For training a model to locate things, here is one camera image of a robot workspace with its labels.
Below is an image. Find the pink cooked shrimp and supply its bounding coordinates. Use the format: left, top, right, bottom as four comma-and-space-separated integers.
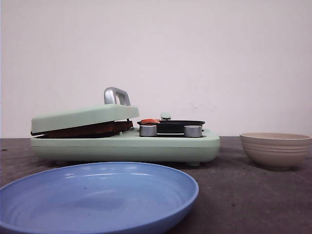
140, 118, 160, 124

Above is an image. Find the toast slice with brown crust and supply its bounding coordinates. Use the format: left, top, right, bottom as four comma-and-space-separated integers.
114, 121, 133, 134

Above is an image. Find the beige ribbed bowl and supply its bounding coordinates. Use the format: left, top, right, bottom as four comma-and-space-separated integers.
240, 133, 312, 170

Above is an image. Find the mint green sandwich maker lid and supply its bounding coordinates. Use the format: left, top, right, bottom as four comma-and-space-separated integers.
31, 87, 139, 136

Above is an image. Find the mint green breakfast maker base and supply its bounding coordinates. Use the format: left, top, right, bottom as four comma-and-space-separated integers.
31, 128, 220, 166

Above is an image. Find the small black frying pan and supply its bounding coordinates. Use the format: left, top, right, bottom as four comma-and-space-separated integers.
137, 112, 205, 134

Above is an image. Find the silver left control knob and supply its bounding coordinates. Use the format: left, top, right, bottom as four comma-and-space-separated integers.
139, 124, 157, 137

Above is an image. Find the silver control knob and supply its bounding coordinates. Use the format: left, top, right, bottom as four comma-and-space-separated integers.
184, 125, 202, 138
139, 124, 157, 137

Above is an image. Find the silver right control knob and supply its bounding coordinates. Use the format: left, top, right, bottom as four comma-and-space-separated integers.
184, 125, 202, 138

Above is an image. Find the blue round plate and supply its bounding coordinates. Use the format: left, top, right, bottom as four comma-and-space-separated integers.
0, 162, 199, 234

